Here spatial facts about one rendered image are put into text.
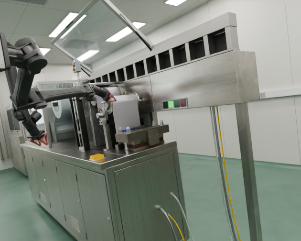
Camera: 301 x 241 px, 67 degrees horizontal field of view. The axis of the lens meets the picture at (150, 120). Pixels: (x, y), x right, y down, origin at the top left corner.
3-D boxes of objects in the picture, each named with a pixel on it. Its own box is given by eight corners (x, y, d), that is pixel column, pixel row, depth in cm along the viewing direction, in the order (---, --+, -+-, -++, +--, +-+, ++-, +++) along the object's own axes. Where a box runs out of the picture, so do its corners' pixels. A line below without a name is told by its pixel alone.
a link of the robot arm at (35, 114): (12, 114, 138) (22, 112, 135) (24, 104, 147) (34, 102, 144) (23, 129, 145) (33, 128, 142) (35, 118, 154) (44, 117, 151)
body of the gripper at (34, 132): (34, 133, 152) (27, 124, 149) (46, 132, 149) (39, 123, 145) (27, 139, 147) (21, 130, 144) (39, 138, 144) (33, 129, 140)
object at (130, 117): (116, 135, 174) (112, 111, 173) (140, 129, 189) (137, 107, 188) (116, 135, 174) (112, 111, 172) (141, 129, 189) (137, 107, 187)
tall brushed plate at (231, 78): (59, 121, 367) (55, 103, 365) (75, 118, 385) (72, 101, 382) (238, 104, 128) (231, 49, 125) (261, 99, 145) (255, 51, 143)
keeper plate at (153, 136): (147, 146, 167) (145, 131, 167) (157, 142, 174) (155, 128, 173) (150, 146, 165) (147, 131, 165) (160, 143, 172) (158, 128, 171)
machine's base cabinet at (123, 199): (32, 203, 339) (22, 146, 333) (74, 188, 380) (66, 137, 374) (125, 301, 144) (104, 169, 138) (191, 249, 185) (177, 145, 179)
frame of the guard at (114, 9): (47, 46, 238) (50, 41, 240) (91, 78, 267) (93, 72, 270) (96, -3, 150) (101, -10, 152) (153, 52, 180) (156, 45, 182)
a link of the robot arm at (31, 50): (13, 67, 82) (5, 55, 83) (36, 70, 92) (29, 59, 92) (27, 50, 79) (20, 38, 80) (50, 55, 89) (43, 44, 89)
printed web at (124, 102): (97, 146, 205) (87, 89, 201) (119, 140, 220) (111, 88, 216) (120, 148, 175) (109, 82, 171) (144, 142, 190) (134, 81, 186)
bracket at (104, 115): (102, 150, 180) (97, 112, 177) (110, 148, 184) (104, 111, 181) (106, 151, 176) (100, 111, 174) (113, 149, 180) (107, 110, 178)
